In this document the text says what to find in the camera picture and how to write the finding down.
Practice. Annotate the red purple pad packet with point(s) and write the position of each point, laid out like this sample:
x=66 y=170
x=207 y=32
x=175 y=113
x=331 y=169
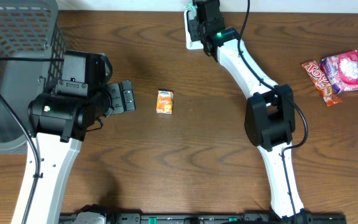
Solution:
x=341 y=71

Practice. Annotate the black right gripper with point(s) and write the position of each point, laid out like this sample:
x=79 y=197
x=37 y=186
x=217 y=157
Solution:
x=193 y=28

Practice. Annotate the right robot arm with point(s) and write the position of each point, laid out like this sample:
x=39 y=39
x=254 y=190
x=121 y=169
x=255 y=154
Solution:
x=270 y=108

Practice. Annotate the grey plastic mesh basket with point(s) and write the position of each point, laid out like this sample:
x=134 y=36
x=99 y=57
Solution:
x=31 y=50

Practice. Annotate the orange Kleenex tissue pack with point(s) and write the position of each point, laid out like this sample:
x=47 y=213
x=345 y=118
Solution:
x=164 y=102

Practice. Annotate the red snack bar wrapper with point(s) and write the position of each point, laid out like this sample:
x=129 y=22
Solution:
x=321 y=83

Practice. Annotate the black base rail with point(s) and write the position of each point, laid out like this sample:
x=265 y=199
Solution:
x=135 y=218

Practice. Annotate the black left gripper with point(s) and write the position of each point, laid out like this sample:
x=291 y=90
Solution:
x=117 y=98

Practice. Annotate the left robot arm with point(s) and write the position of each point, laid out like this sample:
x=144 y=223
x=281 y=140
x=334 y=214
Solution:
x=59 y=119

